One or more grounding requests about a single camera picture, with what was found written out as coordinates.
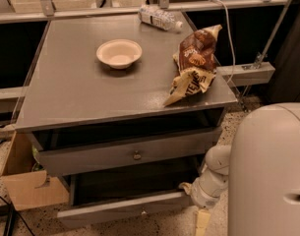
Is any clear plastic water bottle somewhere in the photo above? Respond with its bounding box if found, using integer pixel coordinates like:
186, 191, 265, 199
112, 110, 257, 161
138, 5, 183, 31

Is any grey top drawer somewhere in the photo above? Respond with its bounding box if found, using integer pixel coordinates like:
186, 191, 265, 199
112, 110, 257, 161
38, 127, 221, 176

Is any white paper bowl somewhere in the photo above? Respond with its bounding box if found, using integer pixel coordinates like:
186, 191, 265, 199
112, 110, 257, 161
96, 39, 143, 70

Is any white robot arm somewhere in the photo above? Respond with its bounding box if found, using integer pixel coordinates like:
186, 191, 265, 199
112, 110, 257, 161
180, 102, 300, 236

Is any grey drawer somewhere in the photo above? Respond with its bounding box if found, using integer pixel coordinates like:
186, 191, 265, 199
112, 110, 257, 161
57, 155, 203, 228
38, 127, 221, 176

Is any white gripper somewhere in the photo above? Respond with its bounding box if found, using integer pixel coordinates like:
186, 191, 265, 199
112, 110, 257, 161
178, 168, 228, 236

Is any dark side cabinet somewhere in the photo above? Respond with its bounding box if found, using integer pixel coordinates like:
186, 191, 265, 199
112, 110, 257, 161
263, 0, 300, 103

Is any black floor cable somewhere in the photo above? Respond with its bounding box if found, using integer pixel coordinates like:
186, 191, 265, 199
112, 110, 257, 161
0, 125, 35, 236

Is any cardboard box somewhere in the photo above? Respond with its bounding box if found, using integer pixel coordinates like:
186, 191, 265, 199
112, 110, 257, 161
1, 133, 69, 210

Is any brown yellow chip bag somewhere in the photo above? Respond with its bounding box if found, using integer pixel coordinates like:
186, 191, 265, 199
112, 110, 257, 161
163, 25, 222, 106

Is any grey drawer cabinet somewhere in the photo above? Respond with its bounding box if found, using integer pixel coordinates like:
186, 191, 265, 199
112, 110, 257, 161
14, 11, 238, 182

